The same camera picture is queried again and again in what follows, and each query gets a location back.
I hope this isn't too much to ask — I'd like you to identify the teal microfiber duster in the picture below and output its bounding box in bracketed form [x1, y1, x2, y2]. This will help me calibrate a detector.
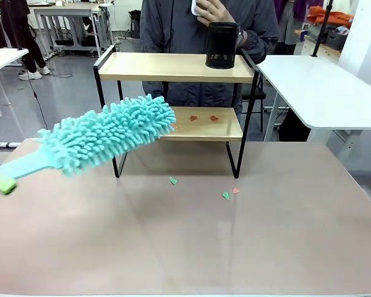
[0, 95, 177, 181]

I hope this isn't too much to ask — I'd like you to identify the person's left forearm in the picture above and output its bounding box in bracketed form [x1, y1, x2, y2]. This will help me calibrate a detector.
[239, 28, 281, 65]

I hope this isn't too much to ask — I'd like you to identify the person's left hand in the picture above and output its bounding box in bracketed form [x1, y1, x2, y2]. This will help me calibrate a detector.
[195, 0, 236, 25]

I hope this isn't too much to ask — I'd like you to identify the white desk with thin legs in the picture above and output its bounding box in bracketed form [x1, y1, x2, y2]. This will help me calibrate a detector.
[0, 48, 30, 119]

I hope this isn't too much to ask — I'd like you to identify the bystander in dark clothes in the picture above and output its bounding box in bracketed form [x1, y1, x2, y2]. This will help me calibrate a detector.
[0, 0, 52, 81]

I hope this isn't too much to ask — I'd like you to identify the grey workbench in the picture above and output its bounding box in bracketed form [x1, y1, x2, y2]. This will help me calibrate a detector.
[29, 2, 113, 59]

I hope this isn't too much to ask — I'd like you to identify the black stool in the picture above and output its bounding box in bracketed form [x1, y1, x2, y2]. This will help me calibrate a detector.
[127, 9, 142, 39]

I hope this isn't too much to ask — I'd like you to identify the person's grey jacket torso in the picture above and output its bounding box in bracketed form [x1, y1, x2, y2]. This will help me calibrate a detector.
[139, 0, 281, 124]

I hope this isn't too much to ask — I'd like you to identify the black mesh pen holder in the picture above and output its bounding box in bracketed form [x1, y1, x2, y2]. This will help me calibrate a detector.
[205, 21, 241, 70]

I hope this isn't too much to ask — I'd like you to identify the white table with rounded top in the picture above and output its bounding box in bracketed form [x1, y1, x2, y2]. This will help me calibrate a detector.
[255, 54, 371, 186]

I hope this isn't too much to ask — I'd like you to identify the purple garment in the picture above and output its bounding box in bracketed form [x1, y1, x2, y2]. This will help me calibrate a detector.
[273, 0, 313, 47]

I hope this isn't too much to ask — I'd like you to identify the black stand pole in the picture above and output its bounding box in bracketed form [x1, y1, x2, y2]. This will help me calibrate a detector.
[310, 0, 335, 59]

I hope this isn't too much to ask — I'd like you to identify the grey storage basket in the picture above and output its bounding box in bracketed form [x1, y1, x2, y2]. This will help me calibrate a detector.
[325, 29, 349, 50]

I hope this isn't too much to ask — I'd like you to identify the orange cloth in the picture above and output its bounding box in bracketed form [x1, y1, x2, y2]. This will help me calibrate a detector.
[305, 6, 354, 27]

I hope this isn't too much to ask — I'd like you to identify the wooden shelf with black frame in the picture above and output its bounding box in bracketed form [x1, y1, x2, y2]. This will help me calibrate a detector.
[93, 45, 262, 179]

